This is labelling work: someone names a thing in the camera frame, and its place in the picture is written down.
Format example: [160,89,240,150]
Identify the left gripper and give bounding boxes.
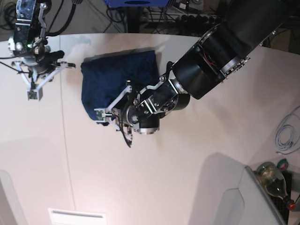
[117,105,138,128]

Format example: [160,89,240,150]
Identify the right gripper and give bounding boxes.
[25,55,55,75]

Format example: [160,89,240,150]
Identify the dark blue t-shirt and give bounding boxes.
[81,50,159,120]

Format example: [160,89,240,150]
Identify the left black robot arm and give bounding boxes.
[119,0,300,135]

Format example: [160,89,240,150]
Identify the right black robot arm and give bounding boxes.
[8,0,82,75]

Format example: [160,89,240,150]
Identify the blue box with slot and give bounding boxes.
[105,0,169,8]

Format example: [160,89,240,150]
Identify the black power strip red light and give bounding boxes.
[175,14,222,26]

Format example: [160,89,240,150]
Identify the clear plastic bottle red cap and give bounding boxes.
[256,162,295,211]

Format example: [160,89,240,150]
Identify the green tape roll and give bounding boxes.
[277,158,289,171]

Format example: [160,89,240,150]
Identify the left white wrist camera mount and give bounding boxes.
[93,81,135,148]

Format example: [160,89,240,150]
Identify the black coiled cables on floor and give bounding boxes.
[0,2,17,31]

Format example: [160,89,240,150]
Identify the coiled light grey cable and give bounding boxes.
[274,108,300,155]

